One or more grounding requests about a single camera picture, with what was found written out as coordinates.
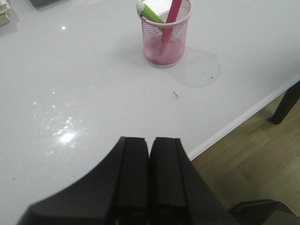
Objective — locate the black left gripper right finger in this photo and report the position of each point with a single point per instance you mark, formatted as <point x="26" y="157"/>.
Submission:
<point x="178" y="194"/>

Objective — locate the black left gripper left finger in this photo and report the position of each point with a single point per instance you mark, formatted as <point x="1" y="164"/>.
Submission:
<point x="115" y="192"/>

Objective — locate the green marker pen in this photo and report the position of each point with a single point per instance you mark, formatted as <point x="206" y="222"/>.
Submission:
<point x="145" y="11"/>

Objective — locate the pink mesh pen holder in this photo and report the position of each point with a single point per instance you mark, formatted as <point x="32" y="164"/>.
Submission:
<point x="164" y="43"/>

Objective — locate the black table leg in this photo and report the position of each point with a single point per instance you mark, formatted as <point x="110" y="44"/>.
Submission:
<point x="288" y="101"/>

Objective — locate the grey laptop computer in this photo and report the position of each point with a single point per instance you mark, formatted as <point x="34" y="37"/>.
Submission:
<point x="42" y="3"/>

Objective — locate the bottom book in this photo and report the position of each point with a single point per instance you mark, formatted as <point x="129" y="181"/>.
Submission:
<point x="4" y="9"/>

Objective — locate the grey metal bracket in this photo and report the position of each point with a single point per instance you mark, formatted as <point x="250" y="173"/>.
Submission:
<point x="264" y="212"/>

